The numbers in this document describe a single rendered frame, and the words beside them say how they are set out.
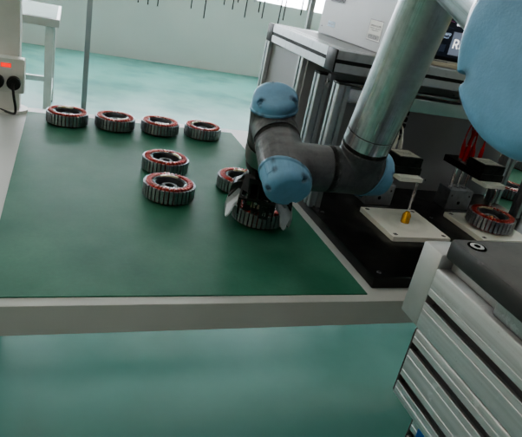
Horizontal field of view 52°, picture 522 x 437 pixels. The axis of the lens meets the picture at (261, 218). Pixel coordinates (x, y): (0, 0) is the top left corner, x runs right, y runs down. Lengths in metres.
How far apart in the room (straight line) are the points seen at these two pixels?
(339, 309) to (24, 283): 0.50
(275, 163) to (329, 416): 1.19
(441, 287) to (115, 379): 1.37
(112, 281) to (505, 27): 0.67
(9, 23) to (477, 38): 1.39
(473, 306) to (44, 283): 0.59
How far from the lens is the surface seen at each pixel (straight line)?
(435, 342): 0.59
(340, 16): 1.47
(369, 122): 0.80
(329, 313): 0.93
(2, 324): 0.82
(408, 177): 1.23
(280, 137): 0.82
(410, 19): 0.76
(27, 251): 0.92
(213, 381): 1.83
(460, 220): 1.38
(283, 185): 0.78
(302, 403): 1.84
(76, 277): 0.86
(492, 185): 1.39
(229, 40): 7.65
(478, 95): 0.35
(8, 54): 1.63
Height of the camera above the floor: 1.20
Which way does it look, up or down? 23 degrees down
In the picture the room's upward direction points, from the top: 12 degrees clockwise
